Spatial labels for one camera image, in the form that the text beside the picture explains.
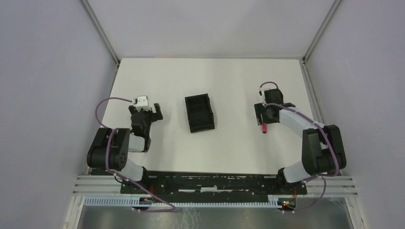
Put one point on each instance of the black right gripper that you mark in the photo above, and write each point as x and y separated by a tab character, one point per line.
259	110

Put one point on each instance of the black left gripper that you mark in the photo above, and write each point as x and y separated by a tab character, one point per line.
155	116

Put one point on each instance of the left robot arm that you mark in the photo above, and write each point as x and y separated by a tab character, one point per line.
109	151

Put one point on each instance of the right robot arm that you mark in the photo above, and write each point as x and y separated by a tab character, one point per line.
322	151

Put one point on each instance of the black plastic bin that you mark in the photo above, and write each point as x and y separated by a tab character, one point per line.
199	113

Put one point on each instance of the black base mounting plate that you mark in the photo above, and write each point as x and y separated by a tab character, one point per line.
166	182

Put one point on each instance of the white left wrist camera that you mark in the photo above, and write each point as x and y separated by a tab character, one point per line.
141	101

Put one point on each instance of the aluminium rail frame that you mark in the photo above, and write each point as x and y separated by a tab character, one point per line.
337	187

